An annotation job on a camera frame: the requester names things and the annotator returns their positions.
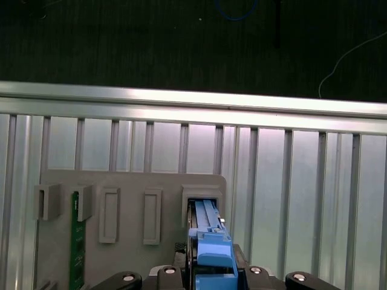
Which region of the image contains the green RAM stick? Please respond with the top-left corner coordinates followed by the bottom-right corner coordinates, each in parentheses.
top-left (69, 192), bottom-right (88, 290)

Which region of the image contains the hard disk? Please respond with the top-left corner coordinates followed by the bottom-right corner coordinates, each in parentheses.
top-left (186, 196), bottom-right (246, 290)

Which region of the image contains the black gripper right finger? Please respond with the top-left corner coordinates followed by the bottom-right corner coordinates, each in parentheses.
top-left (232, 243), bottom-right (345, 290)

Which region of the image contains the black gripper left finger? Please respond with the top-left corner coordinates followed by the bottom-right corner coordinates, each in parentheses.
top-left (90, 240), bottom-right (194, 290)

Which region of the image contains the blue floor cable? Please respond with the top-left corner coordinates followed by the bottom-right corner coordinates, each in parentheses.
top-left (213, 0), bottom-right (260, 22)

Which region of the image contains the grey parts rack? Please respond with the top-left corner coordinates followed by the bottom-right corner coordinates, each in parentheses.
top-left (33, 169), bottom-right (227, 290)

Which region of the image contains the white floor cable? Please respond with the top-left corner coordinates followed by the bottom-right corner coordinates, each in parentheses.
top-left (318, 31), bottom-right (387, 99)

